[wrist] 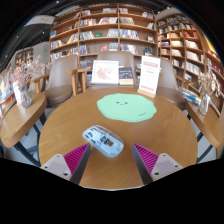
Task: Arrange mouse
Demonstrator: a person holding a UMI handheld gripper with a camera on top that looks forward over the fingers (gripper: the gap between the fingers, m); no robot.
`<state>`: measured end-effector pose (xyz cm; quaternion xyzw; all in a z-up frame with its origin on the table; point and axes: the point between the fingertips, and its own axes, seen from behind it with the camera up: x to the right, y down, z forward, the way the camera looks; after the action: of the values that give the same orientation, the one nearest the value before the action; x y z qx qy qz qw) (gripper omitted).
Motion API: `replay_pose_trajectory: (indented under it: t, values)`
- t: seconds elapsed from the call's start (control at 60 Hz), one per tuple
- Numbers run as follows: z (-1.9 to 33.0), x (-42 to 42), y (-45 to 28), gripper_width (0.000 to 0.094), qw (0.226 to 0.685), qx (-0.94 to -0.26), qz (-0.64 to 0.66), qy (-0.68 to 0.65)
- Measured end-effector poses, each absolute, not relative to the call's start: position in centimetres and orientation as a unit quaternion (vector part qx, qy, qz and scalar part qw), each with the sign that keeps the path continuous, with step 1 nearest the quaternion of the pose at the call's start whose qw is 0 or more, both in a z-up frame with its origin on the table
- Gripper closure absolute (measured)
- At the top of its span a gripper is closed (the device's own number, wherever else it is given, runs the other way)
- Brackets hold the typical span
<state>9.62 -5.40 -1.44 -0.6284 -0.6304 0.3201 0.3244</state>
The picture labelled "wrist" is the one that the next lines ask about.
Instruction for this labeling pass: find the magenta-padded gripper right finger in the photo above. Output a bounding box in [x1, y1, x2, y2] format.
[131, 142, 184, 185]

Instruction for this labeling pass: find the blue book stack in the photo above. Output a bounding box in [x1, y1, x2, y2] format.
[181, 87, 203, 107]

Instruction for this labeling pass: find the green blob-shaped mouse pad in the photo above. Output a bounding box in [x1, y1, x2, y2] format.
[96, 92, 158, 123]

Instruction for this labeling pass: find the transparent computer mouse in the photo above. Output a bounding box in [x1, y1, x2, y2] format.
[82, 124, 125, 158]

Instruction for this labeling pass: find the angled wooden bookshelf with books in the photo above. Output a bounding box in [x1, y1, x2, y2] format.
[155, 13, 224, 114]

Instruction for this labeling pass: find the white framed floral picture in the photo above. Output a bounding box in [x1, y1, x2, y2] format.
[90, 59, 120, 86]

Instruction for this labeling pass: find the dark blue book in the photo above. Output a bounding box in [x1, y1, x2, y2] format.
[118, 66, 135, 86]

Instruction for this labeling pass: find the brown upholstered wooden armchair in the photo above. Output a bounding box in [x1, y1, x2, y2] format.
[29, 54, 79, 108]
[156, 58, 194, 111]
[77, 50, 141, 93]

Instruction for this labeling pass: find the small white card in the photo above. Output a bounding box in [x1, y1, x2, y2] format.
[12, 81, 23, 107]

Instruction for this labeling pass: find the white sign on wooden base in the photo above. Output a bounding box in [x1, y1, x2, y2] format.
[136, 55, 162, 99]

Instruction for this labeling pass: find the wide wooden bookshelf with books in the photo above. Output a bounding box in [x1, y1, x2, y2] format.
[48, 3, 159, 86]

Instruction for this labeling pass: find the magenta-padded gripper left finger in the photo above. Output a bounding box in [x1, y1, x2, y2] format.
[40, 143, 92, 185]

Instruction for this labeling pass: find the round wooden side table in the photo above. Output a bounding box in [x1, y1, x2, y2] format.
[0, 91, 48, 168]
[185, 99, 224, 164]

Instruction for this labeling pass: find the glass vase with dried flowers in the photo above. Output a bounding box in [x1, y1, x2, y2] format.
[197, 59, 223, 117]
[9, 56, 46, 109]

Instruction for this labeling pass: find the small distant wooden bookshelf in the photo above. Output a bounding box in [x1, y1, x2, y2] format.
[13, 47, 35, 68]

